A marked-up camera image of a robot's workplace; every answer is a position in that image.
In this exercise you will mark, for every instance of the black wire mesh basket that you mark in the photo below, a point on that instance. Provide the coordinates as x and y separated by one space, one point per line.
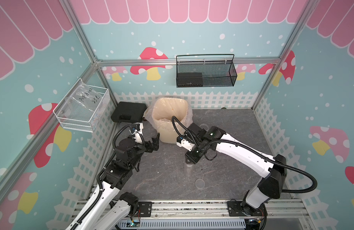
217 69

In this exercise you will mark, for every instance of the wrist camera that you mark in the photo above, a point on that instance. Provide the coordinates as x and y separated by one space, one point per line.
182 142
136 132

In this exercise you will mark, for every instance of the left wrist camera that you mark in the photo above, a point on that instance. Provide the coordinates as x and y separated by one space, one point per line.
136 132

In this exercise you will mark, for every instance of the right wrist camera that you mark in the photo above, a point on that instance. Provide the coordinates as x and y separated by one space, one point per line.
182 142

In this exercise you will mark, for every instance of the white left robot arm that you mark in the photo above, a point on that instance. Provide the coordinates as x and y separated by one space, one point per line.
110 181

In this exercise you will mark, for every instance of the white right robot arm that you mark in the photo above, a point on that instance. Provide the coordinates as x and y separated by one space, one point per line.
198 141

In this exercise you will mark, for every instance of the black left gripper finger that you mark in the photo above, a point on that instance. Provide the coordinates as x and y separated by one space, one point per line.
155 141
148 144

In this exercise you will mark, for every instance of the clear plastic bag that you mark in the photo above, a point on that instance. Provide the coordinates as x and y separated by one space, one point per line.
85 105

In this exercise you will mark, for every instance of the cream plastic trash bin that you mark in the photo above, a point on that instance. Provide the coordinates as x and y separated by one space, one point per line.
168 137

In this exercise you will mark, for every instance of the white wire wall basket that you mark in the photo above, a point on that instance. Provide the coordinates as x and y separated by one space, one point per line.
69 125

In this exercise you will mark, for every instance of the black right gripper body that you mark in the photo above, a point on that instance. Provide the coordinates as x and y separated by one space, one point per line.
196 153

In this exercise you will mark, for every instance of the black plastic tool case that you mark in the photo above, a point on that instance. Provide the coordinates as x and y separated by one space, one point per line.
129 112

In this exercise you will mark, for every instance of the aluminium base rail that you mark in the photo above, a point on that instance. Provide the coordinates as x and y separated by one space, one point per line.
277 214

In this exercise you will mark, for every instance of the black box in basket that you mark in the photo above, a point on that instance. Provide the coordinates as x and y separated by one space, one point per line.
189 79

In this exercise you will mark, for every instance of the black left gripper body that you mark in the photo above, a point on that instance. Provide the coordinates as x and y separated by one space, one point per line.
150 150

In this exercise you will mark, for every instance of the clear tea jar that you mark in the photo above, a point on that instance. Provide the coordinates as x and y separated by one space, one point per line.
204 126
188 169

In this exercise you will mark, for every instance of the clear plastic bin liner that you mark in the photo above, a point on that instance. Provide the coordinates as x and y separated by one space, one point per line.
159 114

